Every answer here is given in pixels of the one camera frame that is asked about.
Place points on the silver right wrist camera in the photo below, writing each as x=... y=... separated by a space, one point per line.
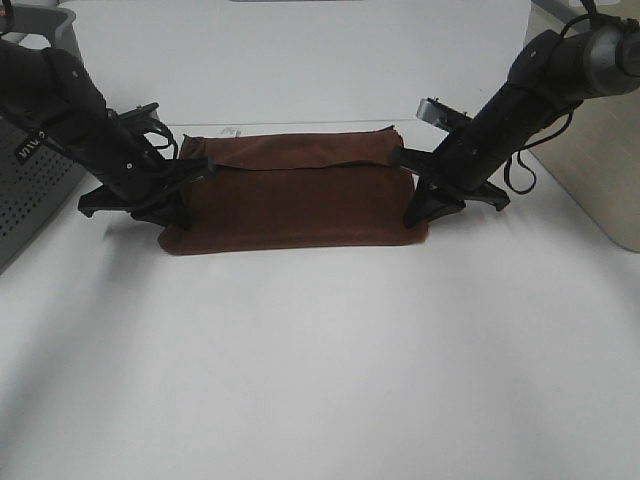
x=441 y=116

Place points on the brown towel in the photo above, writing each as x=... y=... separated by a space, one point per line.
x=297 y=190

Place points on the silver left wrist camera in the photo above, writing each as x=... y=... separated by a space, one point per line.
x=141 y=120

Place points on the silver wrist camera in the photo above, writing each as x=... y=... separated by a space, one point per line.
x=141 y=120
x=441 y=116

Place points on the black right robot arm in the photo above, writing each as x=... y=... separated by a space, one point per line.
x=595 y=55

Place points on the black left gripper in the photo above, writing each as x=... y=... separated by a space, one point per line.
x=140 y=182

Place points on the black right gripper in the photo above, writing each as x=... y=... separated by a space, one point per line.
x=457 y=171

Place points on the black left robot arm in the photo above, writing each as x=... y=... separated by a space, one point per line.
x=49 y=94

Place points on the grey perforated plastic basket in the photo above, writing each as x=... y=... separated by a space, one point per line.
x=35 y=181

